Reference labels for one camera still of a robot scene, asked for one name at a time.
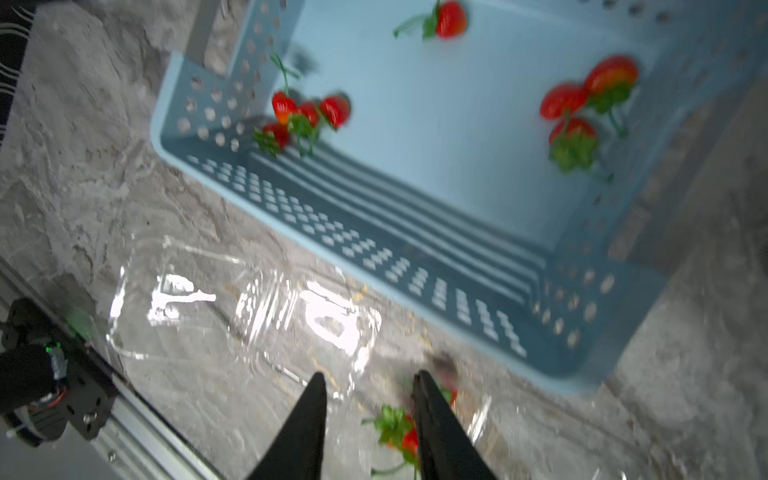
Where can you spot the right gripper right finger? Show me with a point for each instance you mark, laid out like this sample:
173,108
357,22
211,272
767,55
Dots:
445,451

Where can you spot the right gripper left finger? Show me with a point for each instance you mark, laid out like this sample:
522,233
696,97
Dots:
298,449

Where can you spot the clear plastic clamshell container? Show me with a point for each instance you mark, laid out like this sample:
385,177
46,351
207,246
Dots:
224,346

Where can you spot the light blue plastic basket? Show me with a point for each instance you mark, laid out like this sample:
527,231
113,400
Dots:
439,190

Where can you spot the aluminium front rail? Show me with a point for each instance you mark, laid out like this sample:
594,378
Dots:
137,442

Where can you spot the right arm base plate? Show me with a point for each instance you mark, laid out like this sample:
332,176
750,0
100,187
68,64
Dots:
50,379

